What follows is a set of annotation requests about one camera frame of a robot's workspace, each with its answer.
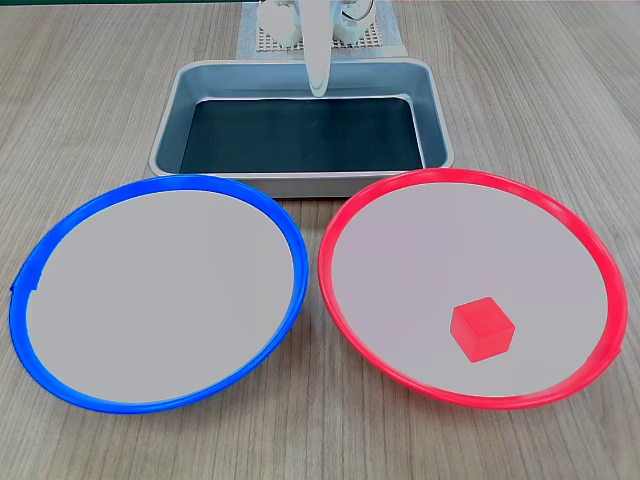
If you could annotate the blue-rimmed white plate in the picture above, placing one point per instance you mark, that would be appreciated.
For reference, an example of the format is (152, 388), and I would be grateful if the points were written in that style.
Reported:
(160, 295)

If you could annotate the red-rimmed white plate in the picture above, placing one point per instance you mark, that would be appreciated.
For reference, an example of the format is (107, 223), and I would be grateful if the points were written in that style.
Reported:
(425, 260)

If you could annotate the red cube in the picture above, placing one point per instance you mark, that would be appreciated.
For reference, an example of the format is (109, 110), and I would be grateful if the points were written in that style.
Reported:
(481, 330)

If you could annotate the steel tray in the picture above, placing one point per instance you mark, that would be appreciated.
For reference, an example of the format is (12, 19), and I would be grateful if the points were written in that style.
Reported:
(440, 130)

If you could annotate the black tray mat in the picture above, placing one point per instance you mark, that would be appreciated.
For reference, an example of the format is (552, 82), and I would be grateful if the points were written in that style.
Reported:
(300, 135)

